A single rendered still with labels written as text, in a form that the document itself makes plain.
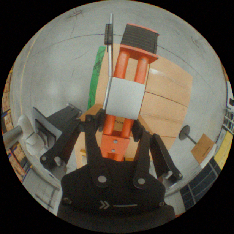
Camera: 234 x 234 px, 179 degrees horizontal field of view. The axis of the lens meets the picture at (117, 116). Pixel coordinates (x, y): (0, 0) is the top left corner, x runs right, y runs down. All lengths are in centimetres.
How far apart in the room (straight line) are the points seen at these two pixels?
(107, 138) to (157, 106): 67
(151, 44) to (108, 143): 23
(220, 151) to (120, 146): 730
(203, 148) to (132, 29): 155
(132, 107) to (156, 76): 65
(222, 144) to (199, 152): 588
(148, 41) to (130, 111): 15
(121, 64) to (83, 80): 121
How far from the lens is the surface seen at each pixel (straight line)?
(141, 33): 19
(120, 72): 16
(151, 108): 78
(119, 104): 15
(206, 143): 156
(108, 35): 18
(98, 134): 36
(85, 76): 135
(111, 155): 26
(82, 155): 45
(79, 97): 139
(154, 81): 76
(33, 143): 86
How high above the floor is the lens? 124
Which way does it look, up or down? 70 degrees down
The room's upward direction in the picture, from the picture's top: 180 degrees counter-clockwise
